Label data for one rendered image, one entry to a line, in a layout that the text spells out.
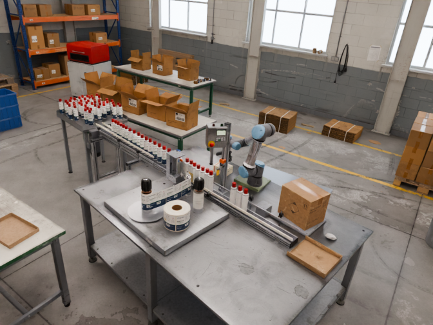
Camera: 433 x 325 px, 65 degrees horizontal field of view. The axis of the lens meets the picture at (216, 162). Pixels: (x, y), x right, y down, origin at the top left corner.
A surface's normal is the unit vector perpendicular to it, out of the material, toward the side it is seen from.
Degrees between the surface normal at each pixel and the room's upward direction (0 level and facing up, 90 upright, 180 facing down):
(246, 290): 0
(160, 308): 0
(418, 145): 91
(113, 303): 0
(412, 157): 90
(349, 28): 90
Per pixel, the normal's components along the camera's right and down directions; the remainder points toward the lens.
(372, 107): -0.57, 0.35
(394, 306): 0.07, -0.89
